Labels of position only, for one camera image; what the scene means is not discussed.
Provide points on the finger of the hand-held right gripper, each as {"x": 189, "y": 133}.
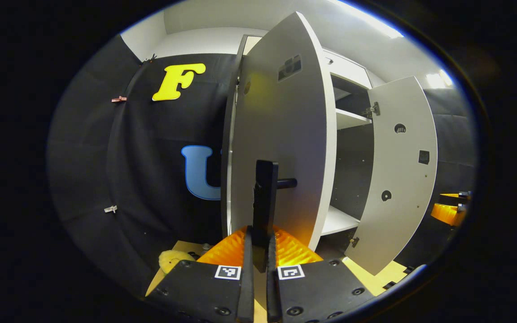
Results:
{"x": 449, "y": 215}
{"x": 458, "y": 201}

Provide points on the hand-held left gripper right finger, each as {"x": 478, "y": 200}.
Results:
{"x": 273, "y": 291}

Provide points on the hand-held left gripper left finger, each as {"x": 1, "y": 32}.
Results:
{"x": 245, "y": 287}

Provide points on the cabinet door with headphones sticker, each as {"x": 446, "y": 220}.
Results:
{"x": 402, "y": 179}

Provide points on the beige double-door shoe cabinet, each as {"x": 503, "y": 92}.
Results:
{"x": 352, "y": 166}

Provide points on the cabinet door with camera sticker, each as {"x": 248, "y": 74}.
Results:
{"x": 285, "y": 125}

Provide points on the metal door hinge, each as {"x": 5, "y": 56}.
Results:
{"x": 372, "y": 109}
{"x": 354, "y": 242}

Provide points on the white cabinet bottom shelf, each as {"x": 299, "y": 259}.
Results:
{"x": 337, "y": 220}

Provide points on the white cabinet shelf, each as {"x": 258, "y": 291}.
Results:
{"x": 337, "y": 220}
{"x": 350, "y": 119}

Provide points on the beige cabinet drawer front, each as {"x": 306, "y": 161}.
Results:
{"x": 348, "y": 67}

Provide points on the yellow plush toy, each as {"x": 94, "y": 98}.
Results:
{"x": 173, "y": 261}

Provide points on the small ceiling light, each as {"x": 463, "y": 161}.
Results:
{"x": 439, "y": 80}

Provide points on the white clip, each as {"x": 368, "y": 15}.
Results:
{"x": 111, "y": 209}

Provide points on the black backdrop cloth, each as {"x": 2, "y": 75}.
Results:
{"x": 142, "y": 134}

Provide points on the long ceiling light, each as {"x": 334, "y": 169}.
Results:
{"x": 368, "y": 19}

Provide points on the red clip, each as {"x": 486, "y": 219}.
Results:
{"x": 118, "y": 99}

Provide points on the black clip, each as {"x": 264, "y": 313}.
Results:
{"x": 151, "y": 58}

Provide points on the small black bracket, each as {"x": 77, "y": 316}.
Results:
{"x": 389, "y": 285}
{"x": 409, "y": 269}

